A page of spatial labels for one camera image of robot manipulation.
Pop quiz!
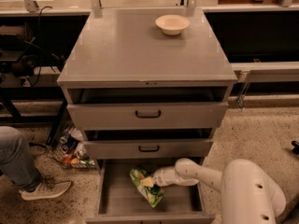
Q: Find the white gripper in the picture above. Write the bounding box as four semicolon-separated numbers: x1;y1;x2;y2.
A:
140;167;198;188

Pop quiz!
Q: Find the green rice chip bag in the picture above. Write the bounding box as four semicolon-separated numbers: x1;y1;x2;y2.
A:
129;166;164;208

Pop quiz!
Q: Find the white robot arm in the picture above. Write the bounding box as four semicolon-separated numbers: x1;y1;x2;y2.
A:
141;158;286;224

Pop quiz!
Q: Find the grey bottom drawer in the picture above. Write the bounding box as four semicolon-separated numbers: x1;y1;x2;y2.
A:
85;158;215;224

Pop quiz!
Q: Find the grey drawer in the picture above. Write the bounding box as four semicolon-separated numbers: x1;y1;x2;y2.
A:
64;88;228;131
84;129;213;159
85;158;215;224

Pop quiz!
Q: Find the grey middle drawer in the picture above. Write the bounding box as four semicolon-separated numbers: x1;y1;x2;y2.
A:
84;129;213;159

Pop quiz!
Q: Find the grey top drawer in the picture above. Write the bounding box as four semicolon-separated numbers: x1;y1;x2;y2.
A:
64;88;228;131

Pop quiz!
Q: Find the grey drawer cabinet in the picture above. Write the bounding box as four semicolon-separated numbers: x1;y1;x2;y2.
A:
57;7;239;224

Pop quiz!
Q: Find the grey sneaker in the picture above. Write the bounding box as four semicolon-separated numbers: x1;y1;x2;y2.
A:
20;178;72;201

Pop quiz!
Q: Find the person leg in jeans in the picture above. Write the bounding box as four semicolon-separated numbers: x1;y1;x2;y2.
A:
0;126;42;192

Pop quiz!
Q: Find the white ceramic bowl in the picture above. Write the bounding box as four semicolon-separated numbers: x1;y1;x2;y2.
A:
155;15;190;35

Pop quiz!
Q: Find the dark machine on left shelf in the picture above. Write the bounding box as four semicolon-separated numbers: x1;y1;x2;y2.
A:
0;24;39;77

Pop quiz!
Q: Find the wire basket with cans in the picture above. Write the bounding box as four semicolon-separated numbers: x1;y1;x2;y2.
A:
46;125;96;170

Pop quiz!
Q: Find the black cable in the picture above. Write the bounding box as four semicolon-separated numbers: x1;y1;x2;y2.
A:
21;6;64;88

